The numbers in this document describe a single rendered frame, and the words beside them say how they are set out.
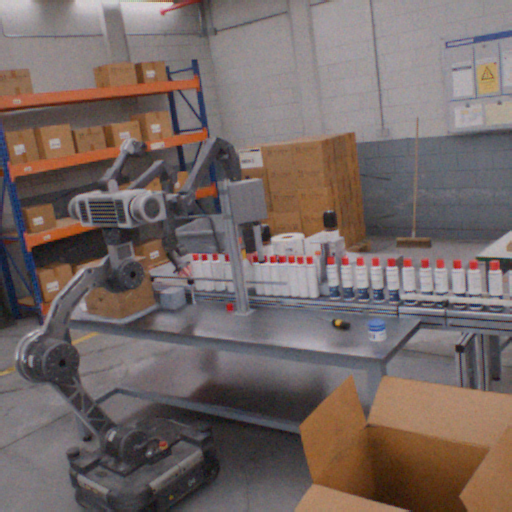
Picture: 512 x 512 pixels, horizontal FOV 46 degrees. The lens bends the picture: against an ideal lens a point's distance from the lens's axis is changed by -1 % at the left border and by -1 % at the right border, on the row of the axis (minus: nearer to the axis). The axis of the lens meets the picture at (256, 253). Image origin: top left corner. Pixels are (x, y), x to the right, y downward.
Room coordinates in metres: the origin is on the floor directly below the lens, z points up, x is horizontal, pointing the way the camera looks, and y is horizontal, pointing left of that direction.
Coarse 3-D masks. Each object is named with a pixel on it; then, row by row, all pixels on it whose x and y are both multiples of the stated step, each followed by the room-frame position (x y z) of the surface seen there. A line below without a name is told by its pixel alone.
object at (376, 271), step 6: (372, 258) 2.60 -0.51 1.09; (378, 258) 2.60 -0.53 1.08; (372, 264) 2.60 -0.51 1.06; (378, 264) 2.59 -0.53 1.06; (372, 270) 2.59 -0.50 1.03; (378, 270) 2.58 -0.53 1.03; (372, 276) 2.59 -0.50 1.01; (378, 276) 2.58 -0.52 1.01; (372, 282) 2.60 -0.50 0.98; (378, 282) 2.58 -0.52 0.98; (378, 288) 2.58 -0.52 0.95; (378, 294) 2.58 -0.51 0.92; (378, 300) 2.58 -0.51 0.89; (384, 300) 2.59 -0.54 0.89
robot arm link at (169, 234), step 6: (174, 174) 3.35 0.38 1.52; (162, 180) 3.40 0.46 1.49; (174, 180) 3.35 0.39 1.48; (168, 186) 3.35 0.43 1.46; (174, 186) 3.38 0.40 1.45; (168, 192) 3.35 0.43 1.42; (168, 222) 3.32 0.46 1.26; (168, 228) 3.31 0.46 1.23; (174, 228) 3.34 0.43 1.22; (168, 234) 3.30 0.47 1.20; (174, 234) 3.33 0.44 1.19; (162, 240) 3.33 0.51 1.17; (168, 240) 3.30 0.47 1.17; (174, 240) 3.32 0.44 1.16; (168, 246) 3.30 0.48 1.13
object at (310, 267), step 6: (306, 258) 2.80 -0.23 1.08; (312, 258) 2.80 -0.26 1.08; (312, 264) 2.79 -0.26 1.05; (306, 270) 2.80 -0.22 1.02; (312, 270) 2.78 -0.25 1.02; (312, 276) 2.78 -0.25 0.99; (312, 282) 2.78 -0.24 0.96; (312, 288) 2.78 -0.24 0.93; (312, 294) 2.78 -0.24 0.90; (318, 294) 2.79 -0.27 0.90
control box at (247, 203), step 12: (252, 180) 2.88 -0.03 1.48; (228, 192) 2.84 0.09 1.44; (240, 192) 2.84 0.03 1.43; (252, 192) 2.86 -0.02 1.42; (240, 204) 2.83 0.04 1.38; (252, 204) 2.85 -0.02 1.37; (264, 204) 2.87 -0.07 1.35; (240, 216) 2.83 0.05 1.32; (252, 216) 2.85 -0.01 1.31; (264, 216) 2.87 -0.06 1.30
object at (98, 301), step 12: (96, 264) 3.17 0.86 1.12; (144, 264) 3.16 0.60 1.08; (144, 276) 3.15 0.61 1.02; (96, 288) 3.10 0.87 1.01; (144, 288) 3.14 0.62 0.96; (96, 300) 3.12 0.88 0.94; (108, 300) 3.05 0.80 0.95; (120, 300) 3.01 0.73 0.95; (132, 300) 3.07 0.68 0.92; (144, 300) 3.12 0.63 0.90; (96, 312) 3.13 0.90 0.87; (108, 312) 3.06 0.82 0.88; (120, 312) 3.00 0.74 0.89; (132, 312) 3.05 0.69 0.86
